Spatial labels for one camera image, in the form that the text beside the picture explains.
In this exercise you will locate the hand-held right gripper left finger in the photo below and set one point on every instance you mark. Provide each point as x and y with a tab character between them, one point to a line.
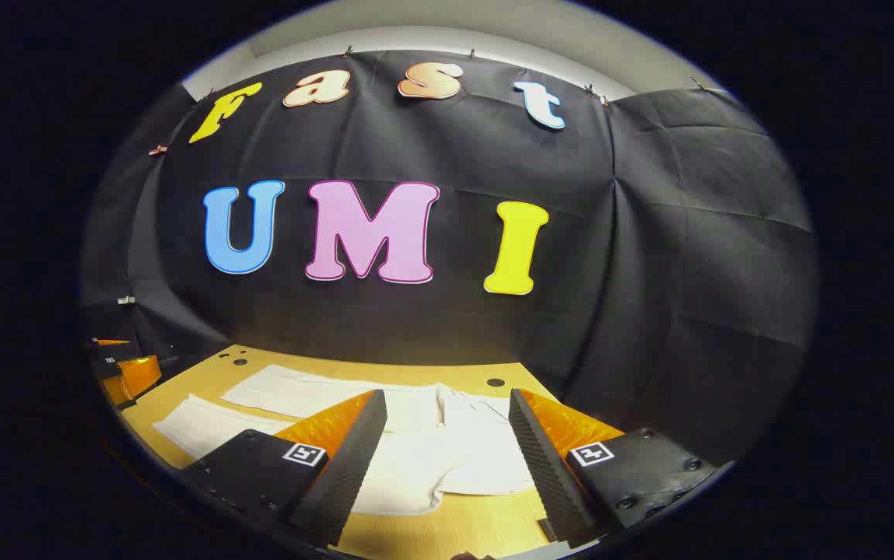
353	459

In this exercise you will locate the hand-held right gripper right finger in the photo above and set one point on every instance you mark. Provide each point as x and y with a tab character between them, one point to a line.
544	474

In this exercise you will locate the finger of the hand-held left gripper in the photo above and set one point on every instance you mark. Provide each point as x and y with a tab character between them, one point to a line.
116	364
135	377

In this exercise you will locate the white jeans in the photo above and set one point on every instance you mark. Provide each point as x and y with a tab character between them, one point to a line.
431	459

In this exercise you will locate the small brown clip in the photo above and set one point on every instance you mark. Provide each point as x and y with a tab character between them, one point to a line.
157	149

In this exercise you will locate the black backdrop cloth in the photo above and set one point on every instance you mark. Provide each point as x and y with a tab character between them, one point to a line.
649	272

